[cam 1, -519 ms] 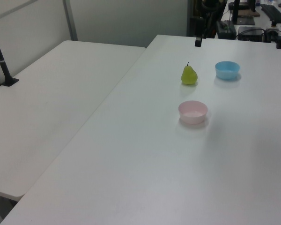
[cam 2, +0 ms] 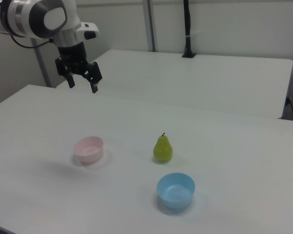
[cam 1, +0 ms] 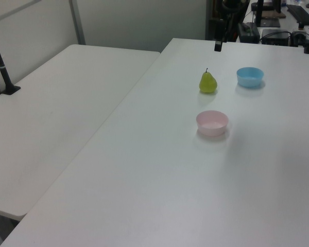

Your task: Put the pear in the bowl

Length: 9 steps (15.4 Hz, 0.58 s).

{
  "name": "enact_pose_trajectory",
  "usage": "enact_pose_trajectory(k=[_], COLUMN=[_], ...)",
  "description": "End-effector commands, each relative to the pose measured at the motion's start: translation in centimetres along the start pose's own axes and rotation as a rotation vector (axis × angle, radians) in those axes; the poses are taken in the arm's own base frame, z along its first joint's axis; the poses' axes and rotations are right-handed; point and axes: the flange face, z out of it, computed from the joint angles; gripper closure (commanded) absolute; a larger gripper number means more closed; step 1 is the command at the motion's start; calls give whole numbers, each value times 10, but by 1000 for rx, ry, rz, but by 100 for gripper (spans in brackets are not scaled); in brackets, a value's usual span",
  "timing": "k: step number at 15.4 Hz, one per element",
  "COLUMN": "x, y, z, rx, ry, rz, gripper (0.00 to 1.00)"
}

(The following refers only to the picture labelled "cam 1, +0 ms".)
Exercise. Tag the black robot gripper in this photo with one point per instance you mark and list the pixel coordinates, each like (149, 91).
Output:
(219, 31)

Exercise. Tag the green pear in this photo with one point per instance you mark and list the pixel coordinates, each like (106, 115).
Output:
(208, 83)

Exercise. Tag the blue plastic bowl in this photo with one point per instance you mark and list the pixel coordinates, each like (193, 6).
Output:
(249, 78)

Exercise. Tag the pink plastic bowl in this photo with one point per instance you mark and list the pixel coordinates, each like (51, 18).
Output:
(212, 123)

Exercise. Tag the black device with green label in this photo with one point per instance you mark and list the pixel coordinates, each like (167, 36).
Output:
(248, 32)

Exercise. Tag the black monitor stand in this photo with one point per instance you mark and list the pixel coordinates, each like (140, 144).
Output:
(264, 20)

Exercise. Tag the black electronics box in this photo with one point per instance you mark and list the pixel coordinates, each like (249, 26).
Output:
(275, 36)

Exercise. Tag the brown board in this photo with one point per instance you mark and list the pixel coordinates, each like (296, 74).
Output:
(273, 14)

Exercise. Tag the black keyboard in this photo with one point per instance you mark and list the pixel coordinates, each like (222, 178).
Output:
(300, 14)

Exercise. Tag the white side table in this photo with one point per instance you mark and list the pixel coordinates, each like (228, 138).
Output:
(54, 108)

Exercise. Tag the grey partition post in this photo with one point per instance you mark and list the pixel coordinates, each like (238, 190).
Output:
(77, 21)

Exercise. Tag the black camera stand pole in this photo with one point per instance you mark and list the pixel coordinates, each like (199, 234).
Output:
(1, 67)

